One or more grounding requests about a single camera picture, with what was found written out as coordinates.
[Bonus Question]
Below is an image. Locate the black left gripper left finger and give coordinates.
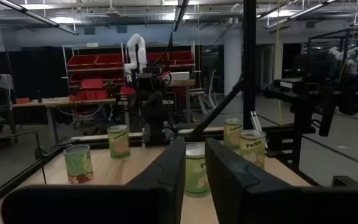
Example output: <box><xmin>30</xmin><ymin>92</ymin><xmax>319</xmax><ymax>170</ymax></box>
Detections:
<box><xmin>125</xmin><ymin>136</ymin><xmax>187</xmax><ymax>224</ymax></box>

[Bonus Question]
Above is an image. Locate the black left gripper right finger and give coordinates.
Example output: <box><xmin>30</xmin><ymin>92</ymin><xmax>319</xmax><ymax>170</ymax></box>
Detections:
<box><xmin>204</xmin><ymin>138</ymin><xmax>303</xmax><ymax>224</ymax></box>

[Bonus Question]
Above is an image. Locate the green pears label can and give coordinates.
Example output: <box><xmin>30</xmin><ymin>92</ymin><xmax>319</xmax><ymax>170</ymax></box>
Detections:
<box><xmin>183</xmin><ymin>142</ymin><xmax>211</xmax><ymax>198</ymax></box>
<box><xmin>238</xmin><ymin>129</ymin><xmax>267</xmax><ymax>170</ymax></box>

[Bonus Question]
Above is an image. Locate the green oranges label can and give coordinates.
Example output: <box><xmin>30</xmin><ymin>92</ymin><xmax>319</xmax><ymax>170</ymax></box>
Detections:
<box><xmin>106</xmin><ymin>124</ymin><xmax>131</xmax><ymax>161</ymax></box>
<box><xmin>223</xmin><ymin>118</ymin><xmax>244</xmax><ymax>149</ymax></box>

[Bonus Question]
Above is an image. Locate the green spaghetti can red band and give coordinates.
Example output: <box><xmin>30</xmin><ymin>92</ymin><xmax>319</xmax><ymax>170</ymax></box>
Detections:
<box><xmin>63</xmin><ymin>144</ymin><xmax>94</xmax><ymax>185</ymax></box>

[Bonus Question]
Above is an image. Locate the wooden workbench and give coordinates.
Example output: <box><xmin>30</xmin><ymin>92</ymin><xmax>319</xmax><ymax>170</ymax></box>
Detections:
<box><xmin>165</xmin><ymin>79</ymin><xmax>196</xmax><ymax>124</ymax></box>
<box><xmin>12</xmin><ymin>96</ymin><xmax>117</xmax><ymax>146</ymax></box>

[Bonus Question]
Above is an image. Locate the white box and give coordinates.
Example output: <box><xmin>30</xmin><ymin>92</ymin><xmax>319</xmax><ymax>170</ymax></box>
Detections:
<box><xmin>163</xmin><ymin>72</ymin><xmax>191</xmax><ymax>82</ymax></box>

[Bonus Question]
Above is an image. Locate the red storage bin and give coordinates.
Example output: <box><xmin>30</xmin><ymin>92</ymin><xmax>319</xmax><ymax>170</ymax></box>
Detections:
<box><xmin>94</xmin><ymin>53</ymin><xmax>125</xmax><ymax>68</ymax></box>
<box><xmin>80</xmin><ymin>78</ymin><xmax>104</xmax><ymax>90</ymax></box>
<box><xmin>67</xmin><ymin>55</ymin><xmax>98</xmax><ymax>70</ymax></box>
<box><xmin>168</xmin><ymin>50</ymin><xmax>195</xmax><ymax>66</ymax></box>

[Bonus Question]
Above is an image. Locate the white plastic strip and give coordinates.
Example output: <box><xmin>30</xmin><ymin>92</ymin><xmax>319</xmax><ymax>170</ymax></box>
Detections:
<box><xmin>249</xmin><ymin>110</ymin><xmax>269</xmax><ymax>149</ymax></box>

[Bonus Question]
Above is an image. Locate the white metal shelving rack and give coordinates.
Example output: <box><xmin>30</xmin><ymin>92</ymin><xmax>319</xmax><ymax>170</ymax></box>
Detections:
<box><xmin>62</xmin><ymin>42</ymin><xmax>198</xmax><ymax>105</ymax></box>

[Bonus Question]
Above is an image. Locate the long fluorescent light strip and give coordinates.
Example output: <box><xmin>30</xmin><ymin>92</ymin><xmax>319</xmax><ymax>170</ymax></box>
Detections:
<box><xmin>264</xmin><ymin>0</ymin><xmax>338</xmax><ymax>30</ymax></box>
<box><xmin>0</xmin><ymin>0</ymin><xmax>80</xmax><ymax>36</ymax></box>

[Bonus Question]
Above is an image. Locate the yellow hanging cable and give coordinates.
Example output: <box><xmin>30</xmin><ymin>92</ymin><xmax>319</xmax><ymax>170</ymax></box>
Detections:
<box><xmin>275</xmin><ymin>0</ymin><xmax>283</xmax><ymax>126</ymax></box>

